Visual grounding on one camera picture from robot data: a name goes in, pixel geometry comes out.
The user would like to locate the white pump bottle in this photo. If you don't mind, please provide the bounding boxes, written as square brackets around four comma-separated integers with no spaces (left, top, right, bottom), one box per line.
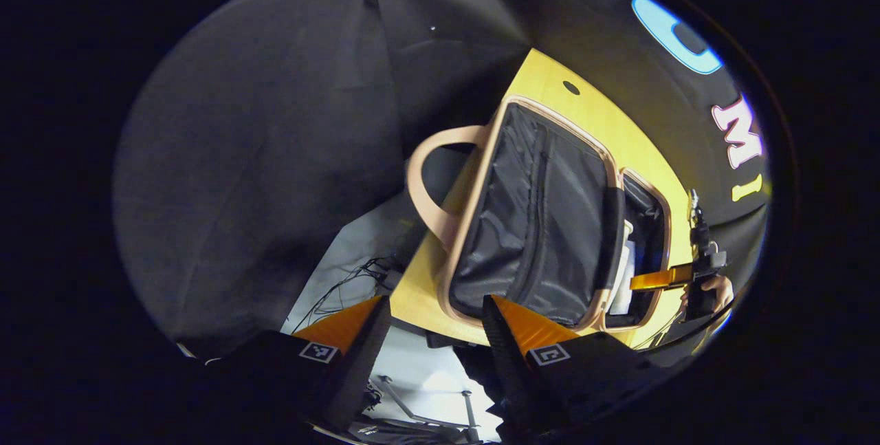
[608,220,637,316]

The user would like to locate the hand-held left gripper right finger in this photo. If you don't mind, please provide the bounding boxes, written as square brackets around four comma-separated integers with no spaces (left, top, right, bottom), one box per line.
[481,294,662,442]

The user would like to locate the black floor cables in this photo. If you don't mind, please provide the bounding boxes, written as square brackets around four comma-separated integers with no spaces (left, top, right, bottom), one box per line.
[292,256,406,332]

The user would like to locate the metal stand legs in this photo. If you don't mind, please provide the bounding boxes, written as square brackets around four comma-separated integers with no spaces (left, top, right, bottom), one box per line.
[368,375,482,442]

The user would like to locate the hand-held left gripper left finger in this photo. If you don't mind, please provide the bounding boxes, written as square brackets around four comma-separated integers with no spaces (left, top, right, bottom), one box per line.
[180,295,393,432]

